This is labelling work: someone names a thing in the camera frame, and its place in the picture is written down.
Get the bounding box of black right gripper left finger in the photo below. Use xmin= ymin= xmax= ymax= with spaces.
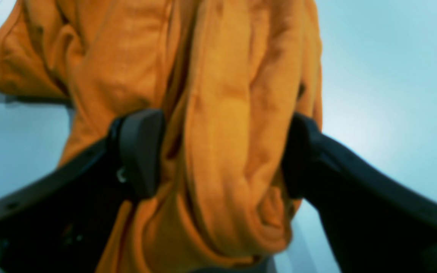
xmin=0 ymin=109 xmax=165 ymax=273

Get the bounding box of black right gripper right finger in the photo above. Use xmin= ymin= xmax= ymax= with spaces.
xmin=281 ymin=113 xmax=437 ymax=273

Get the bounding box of orange t-shirt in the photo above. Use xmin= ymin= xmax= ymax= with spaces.
xmin=0 ymin=0 xmax=322 ymax=273

